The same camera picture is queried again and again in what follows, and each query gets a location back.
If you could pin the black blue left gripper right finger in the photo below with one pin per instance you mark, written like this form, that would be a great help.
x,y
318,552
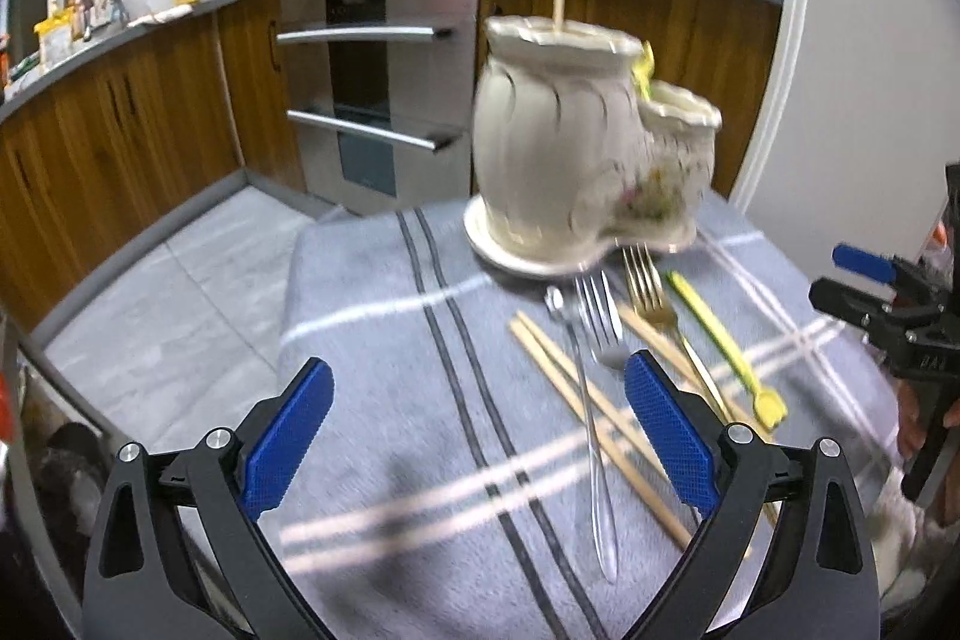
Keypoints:
x,y
818,577

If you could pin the gold fork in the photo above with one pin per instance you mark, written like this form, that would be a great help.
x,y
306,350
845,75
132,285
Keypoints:
x,y
650,302

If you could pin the cream ceramic double utensil holder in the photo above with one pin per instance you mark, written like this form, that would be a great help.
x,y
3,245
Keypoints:
x,y
572,159

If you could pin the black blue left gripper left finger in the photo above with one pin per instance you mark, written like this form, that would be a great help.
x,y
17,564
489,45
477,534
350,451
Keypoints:
x,y
140,581

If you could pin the wooden kitchen cabinets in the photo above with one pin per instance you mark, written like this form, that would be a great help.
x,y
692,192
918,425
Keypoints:
x,y
150,127

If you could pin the grey striped table cloth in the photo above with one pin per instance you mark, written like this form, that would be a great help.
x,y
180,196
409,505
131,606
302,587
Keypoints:
x,y
446,494

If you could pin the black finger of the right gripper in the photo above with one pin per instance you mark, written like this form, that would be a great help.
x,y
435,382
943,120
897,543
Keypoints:
x,y
857,308

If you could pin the yellow spatula in holder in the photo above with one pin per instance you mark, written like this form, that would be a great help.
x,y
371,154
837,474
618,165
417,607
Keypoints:
x,y
642,71

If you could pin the silver spoon flower handle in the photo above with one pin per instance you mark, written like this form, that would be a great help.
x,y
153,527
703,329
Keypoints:
x,y
604,531

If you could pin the yellow food package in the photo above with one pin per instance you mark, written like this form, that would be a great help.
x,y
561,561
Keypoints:
x,y
55,37

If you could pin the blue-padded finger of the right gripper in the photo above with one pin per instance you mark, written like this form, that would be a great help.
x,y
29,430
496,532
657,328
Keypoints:
x,y
869,265

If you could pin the person's right hand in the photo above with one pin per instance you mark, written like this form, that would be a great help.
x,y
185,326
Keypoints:
x,y
911,429

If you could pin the silver fork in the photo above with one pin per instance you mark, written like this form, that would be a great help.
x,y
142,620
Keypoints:
x,y
601,321

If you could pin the stainless steel built-in oven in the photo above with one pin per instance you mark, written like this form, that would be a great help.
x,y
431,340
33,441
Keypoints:
x,y
380,97

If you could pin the yellow green silicone spatula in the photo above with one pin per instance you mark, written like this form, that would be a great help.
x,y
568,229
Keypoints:
x,y
769,408

